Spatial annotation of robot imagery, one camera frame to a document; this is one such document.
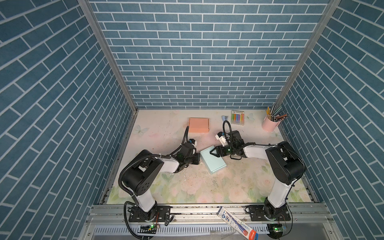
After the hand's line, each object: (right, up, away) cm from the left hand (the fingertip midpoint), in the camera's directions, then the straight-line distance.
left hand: (201, 156), depth 93 cm
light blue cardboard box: (+7, -3, -4) cm, 8 cm away
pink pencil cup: (+48, +19, +11) cm, 53 cm away
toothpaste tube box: (+17, -27, -24) cm, 40 cm away
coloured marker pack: (+29, +25, +21) cm, 44 cm away
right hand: (+7, +4, +1) cm, 8 cm away
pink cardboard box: (-2, +20, +12) cm, 23 cm away
